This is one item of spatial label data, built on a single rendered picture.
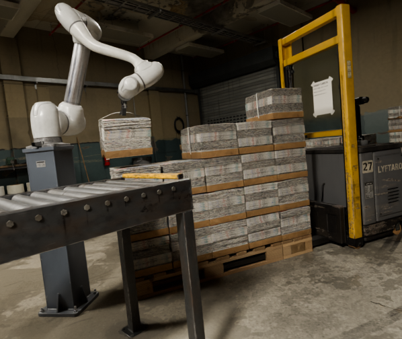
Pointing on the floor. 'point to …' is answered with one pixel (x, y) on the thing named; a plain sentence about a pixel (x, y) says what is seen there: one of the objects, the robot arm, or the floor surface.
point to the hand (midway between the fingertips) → (120, 102)
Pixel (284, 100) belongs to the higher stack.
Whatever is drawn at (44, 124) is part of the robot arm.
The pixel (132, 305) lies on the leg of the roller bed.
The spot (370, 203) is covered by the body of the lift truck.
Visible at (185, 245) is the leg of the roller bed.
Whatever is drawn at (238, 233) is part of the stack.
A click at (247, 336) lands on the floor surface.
